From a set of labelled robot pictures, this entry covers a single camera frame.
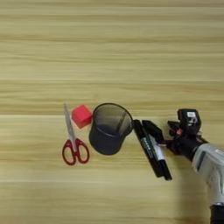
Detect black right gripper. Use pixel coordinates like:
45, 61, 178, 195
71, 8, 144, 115
141, 119, 210, 162

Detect black mesh pen cup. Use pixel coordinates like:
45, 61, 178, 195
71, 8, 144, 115
88, 102, 135, 156

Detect black marker with label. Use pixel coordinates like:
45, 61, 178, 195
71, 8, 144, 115
132, 118, 165, 179

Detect red cube block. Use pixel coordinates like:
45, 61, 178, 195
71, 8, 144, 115
71, 104, 94, 130

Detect red-handled scissors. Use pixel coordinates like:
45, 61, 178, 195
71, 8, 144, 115
61, 102, 91, 166

